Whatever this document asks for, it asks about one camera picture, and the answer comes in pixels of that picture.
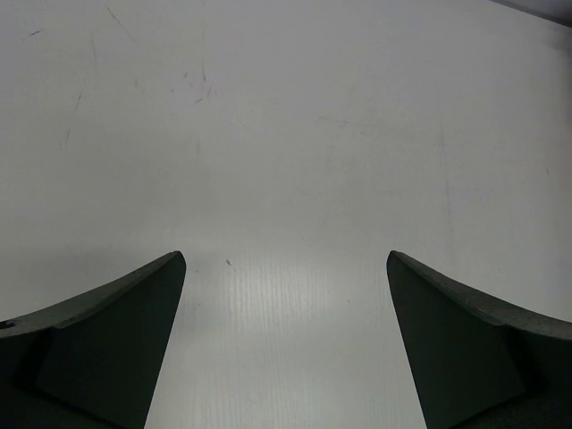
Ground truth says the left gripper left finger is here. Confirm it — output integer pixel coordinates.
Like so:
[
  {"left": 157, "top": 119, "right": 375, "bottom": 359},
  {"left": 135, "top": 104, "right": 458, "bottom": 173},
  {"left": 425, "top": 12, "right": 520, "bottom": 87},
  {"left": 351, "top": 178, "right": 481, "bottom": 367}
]
[{"left": 1, "top": 251, "right": 186, "bottom": 428}]

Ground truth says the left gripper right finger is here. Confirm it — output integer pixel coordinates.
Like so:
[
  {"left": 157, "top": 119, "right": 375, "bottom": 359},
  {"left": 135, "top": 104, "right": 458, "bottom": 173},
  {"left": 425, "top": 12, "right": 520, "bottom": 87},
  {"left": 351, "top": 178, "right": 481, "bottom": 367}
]
[{"left": 386, "top": 251, "right": 571, "bottom": 428}]

